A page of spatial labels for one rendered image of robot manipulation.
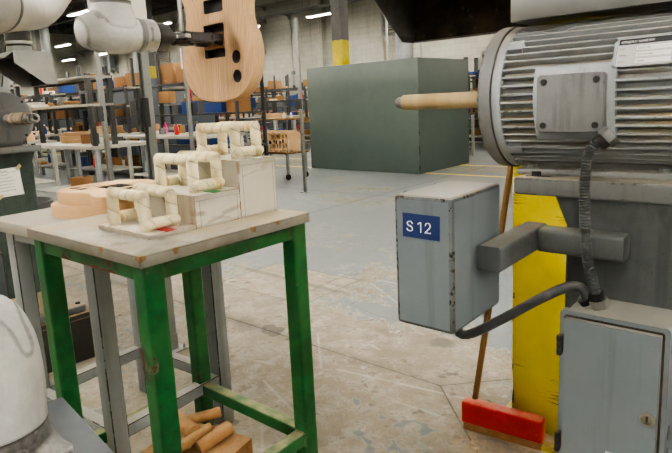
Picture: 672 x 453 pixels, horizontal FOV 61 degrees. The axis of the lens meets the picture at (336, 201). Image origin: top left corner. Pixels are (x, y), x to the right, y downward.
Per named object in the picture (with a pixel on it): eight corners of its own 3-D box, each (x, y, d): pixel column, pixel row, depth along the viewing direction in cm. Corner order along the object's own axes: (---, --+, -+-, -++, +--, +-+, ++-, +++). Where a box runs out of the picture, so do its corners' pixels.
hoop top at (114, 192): (152, 202, 150) (151, 190, 149) (141, 204, 147) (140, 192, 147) (114, 196, 163) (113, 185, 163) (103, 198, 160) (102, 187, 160)
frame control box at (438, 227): (600, 345, 89) (605, 183, 85) (552, 404, 73) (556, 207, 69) (459, 313, 105) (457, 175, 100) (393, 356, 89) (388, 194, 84)
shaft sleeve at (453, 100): (487, 104, 111) (485, 88, 110) (481, 109, 109) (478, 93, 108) (409, 107, 123) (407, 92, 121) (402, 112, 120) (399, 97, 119)
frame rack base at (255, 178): (278, 209, 180) (275, 155, 177) (242, 218, 168) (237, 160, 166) (223, 203, 197) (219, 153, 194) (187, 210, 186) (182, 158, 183)
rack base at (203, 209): (242, 218, 169) (240, 187, 167) (197, 229, 157) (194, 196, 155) (188, 210, 186) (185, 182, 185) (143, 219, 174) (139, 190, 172)
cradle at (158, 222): (183, 224, 156) (182, 212, 156) (147, 232, 148) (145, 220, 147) (176, 222, 159) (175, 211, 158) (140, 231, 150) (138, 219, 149)
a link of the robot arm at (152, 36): (145, 50, 151) (165, 51, 156) (142, 15, 150) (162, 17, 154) (128, 54, 157) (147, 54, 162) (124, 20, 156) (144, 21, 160)
